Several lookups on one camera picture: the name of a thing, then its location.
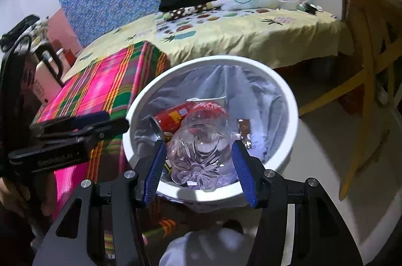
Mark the black bag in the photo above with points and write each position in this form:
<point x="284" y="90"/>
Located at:
<point x="17" y="30"/>

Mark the white bowl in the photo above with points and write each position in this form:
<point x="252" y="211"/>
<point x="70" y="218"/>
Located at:
<point x="287" y="2"/>

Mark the white fruit print cloth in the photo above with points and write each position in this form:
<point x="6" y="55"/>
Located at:
<point x="194" y="24"/>

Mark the brown polka dot cloth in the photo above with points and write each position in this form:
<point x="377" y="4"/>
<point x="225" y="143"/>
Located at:
<point x="185" y="12"/>

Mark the small black object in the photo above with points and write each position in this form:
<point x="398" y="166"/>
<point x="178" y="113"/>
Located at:
<point x="312" y="8"/>

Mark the small green bottle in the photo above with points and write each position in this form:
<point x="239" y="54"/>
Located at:
<point x="303" y="3"/>

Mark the steel electric kettle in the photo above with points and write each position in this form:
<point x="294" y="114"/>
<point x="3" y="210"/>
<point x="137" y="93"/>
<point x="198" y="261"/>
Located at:
<point x="58" y="68"/>

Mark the clear plastic bottle red label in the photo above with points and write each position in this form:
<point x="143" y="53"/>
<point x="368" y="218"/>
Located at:
<point x="198" y="156"/>

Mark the white round waste bin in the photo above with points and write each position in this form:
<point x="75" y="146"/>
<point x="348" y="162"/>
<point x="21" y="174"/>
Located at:
<point x="292" y="134"/>

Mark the small dark wrapper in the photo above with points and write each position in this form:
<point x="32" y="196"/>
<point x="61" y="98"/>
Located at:
<point x="244" y="127"/>

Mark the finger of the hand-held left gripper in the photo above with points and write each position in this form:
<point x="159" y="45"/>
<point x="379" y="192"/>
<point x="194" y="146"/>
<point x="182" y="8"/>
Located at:
<point x="106" y="128"/>
<point x="91" y="119"/>

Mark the wooden chair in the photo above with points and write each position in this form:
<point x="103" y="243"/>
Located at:
<point x="366" y="33"/>

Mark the yellow pineapple bedsheet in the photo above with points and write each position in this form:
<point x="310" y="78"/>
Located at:
<point x="251" y="40"/>

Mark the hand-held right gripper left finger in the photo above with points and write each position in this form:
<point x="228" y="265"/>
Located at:
<point x="154" y="171"/>

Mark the light grey trousers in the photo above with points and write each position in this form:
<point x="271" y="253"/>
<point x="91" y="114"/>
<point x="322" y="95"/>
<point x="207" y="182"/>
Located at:
<point x="204" y="247"/>

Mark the pineapple print quilt pile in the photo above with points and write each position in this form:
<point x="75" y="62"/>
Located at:
<point x="42" y="30"/>

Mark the person's left hand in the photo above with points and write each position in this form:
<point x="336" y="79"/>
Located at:
<point x="9" y="193"/>

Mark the pink green plaid tablecloth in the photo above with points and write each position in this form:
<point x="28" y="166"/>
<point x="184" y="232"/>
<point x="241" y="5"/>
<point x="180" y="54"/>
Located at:
<point x="103" y="80"/>

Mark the translucent bin liner bag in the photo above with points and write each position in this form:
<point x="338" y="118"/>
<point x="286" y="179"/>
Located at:
<point x="257" y="90"/>

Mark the red drink can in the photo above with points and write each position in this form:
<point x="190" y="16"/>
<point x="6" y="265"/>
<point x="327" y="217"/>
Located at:
<point x="171" y="117"/>

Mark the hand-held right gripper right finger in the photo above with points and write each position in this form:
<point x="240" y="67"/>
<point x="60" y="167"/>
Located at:
<point x="246" y="175"/>

